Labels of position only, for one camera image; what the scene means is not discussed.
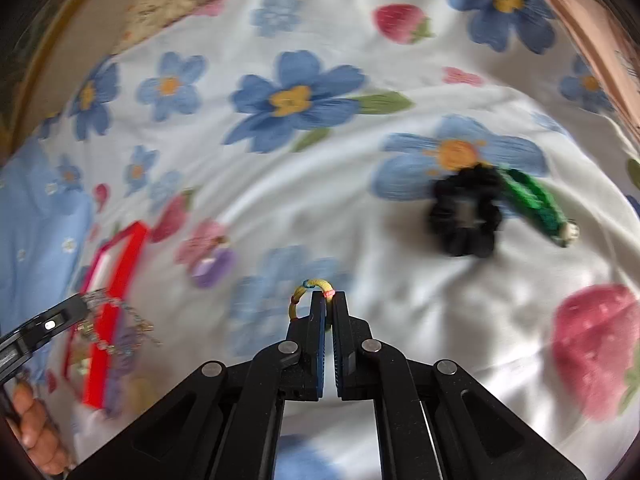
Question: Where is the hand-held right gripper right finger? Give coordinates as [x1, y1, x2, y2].
[330, 291, 588, 480]

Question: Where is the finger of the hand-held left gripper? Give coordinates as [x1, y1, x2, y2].
[0, 294, 91, 356]

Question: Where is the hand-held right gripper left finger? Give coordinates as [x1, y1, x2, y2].
[70, 292, 328, 480]

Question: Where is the silver beaded chain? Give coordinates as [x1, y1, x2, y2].
[75, 290, 161, 361]

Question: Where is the yellow braided hair tie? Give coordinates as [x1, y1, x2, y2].
[288, 279, 337, 333]

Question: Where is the red shallow box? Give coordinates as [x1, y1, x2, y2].
[62, 222, 151, 408]

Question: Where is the person's left hand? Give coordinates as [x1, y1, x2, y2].
[10, 380, 71, 476]

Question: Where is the light blue flowered pillow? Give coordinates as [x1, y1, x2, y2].
[0, 135, 96, 361]

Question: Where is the purple hair clip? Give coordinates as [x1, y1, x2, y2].
[192, 247, 236, 289]

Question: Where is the black scrunchie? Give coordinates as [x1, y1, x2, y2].
[428, 165, 503, 258]

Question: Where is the panda print pillow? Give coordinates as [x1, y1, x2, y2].
[112, 0, 266, 56]

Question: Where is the pink printed blanket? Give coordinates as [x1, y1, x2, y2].
[505, 0, 640, 141]

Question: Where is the green braided bracelet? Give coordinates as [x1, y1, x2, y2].
[500, 167, 581, 248]

